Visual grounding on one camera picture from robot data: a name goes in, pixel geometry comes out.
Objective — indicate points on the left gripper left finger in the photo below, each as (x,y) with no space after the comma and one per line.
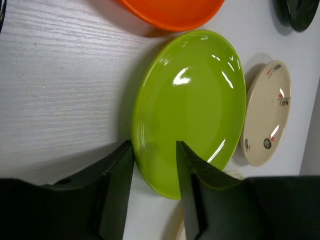
(92,204)

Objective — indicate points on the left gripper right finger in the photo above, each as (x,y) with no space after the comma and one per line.
(204,191)

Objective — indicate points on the green plate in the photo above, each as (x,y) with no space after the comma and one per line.
(194,91)

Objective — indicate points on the orange plate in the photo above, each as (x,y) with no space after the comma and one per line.
(173,15)

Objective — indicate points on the cream floral plate right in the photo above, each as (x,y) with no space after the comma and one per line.
(267,112)

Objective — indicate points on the black plate grey centre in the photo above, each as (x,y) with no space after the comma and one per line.
(297,14)

